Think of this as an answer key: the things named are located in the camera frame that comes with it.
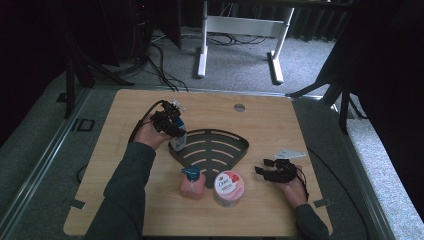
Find black floor cables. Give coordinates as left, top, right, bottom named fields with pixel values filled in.
left=145, top=41, right=190, bottom=93

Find pink pump soap bottle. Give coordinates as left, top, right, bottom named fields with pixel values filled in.
left=179, top=165, right=207, bottom=201

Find black metal stand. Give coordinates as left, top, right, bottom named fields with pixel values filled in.
left=285, top=78, right=368, bottom=135
left=62, top=49, right=135, bottom=120

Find aluminium floor rail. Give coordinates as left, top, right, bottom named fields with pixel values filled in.
left=0, top=87, right=92, bottom=232

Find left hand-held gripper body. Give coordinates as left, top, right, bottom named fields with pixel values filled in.
left=151, top=99, right=187, bottom=134

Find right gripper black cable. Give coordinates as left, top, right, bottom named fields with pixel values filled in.
left=294, top=165, right=310, bottom=202

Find long black floor cable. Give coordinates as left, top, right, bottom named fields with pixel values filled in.
left=307, top=148, right=372, bottom=240

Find dark grey corner shelf tray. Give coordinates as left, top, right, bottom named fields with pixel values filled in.
left=167, top=128, right=250, bottom=190

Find white desk frame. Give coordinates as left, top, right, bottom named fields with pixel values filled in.
left=196, top=0, right=296, bottom=85

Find person's left hand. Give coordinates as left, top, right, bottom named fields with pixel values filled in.
left=132, top=114, right=172, bottom=151

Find black floor bracket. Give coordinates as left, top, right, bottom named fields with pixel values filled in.
left=70, top=117, right=96, bottom=133

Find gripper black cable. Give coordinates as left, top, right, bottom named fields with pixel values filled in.
left=128, top=99, right=167, bottom=144
left=294, top=165, right=310, bottom=202

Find person's right hand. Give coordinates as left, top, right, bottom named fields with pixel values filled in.
left=277, top=165, right=310, bottom=210

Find pink jar with white lid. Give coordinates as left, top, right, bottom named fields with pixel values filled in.
left=213, top=169, right=245, bottom=208

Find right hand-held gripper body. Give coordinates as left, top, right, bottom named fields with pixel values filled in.
left=264, top=148, right=307, bottom=185

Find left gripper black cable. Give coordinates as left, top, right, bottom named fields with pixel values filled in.
left=128, top=99, right=167, bottom=144

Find grey metal table bracket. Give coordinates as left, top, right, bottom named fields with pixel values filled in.
left=312, top=197, right=333, bottom=209
left=61, top=197, right=87, bottom=211

